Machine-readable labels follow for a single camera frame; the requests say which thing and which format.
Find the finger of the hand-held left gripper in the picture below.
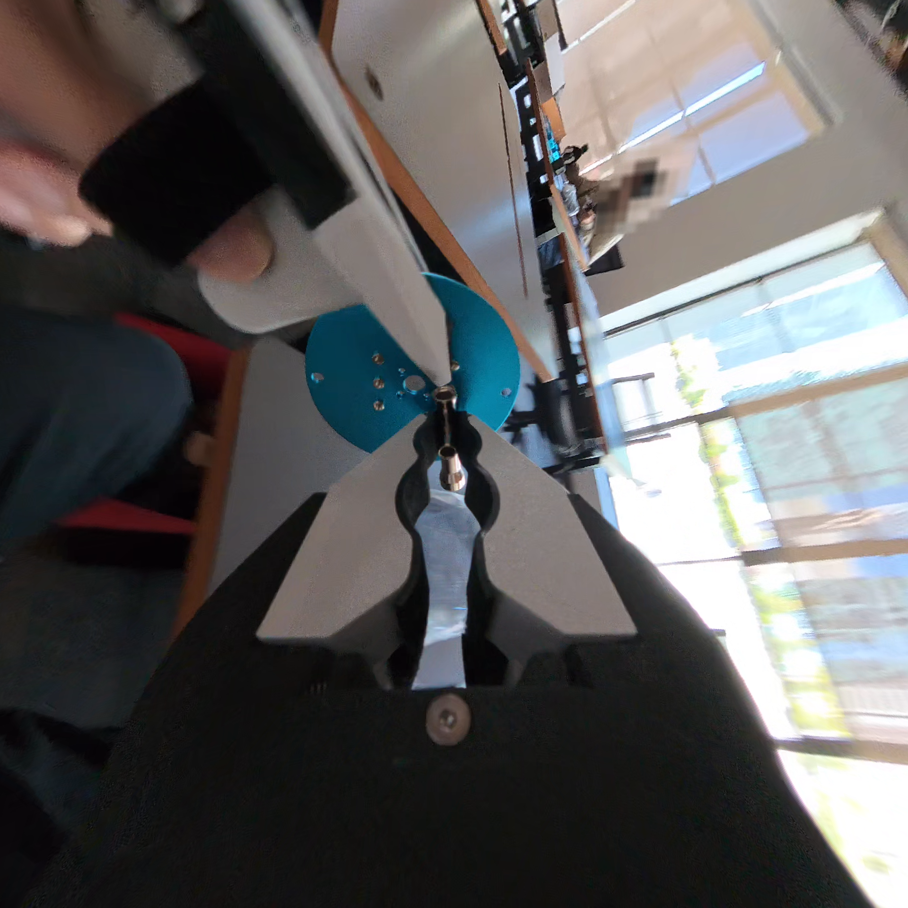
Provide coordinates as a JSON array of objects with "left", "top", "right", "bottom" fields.
[{"left": 199, "top": 0, "right": 455, "bottom": 384}]

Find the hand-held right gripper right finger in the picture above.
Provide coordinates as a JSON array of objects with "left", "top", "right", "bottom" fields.
[{"left": 457, "top": 415, "right": 637, "bottom": 686}]

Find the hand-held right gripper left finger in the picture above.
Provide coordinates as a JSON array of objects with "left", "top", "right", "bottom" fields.
[{"left": 257, "top": 419, "right": 435, "bottom": 688}]

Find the blue disc with brass standoffs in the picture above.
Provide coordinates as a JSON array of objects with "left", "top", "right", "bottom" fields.
[{"left": 305, "top": 273, "right": 522, "bottom": 455}]

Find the silver socket wrench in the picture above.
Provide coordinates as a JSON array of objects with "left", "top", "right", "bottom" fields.
[{"left": 431, "top": 385, "right": 469, "bottom": 494}]

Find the grey desk with wooden edge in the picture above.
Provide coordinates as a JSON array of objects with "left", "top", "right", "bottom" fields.
[{"left": 315, "top": 0, "right": 561, "bottom": 384}]

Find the person's left hand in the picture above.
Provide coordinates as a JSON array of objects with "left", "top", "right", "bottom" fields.
[{"left": 0, "top": 0, "right": 274, "bottom": 285}]

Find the red seat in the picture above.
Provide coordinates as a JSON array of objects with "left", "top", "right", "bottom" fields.
[{"left": 57, "top": 312, "right": 245, "bottom": 540}]

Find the large window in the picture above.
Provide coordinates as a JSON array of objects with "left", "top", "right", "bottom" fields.
[{"left": 603, "top": 213, "right": 908, "bottom": 908}]

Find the person's dark clothing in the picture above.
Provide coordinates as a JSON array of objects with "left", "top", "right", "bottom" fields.
[{"left": 0, "top": 305, "right": 196, "bottom": 554}]

